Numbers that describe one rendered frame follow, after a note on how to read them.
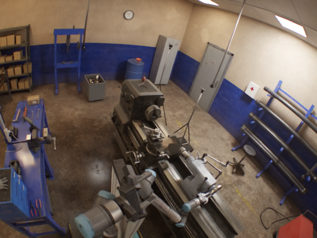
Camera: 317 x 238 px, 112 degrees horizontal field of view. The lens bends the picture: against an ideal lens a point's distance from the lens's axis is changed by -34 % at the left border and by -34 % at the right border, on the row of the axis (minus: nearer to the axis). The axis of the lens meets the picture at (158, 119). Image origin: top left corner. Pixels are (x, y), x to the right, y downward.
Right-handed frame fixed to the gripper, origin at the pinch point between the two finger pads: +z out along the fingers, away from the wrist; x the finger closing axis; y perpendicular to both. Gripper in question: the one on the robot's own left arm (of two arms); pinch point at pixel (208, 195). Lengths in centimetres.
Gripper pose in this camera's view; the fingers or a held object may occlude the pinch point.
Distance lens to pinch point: 184.2
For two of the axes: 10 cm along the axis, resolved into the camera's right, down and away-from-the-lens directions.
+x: -4.8, -6.1, 6.3
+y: 2.5, -7.8, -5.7
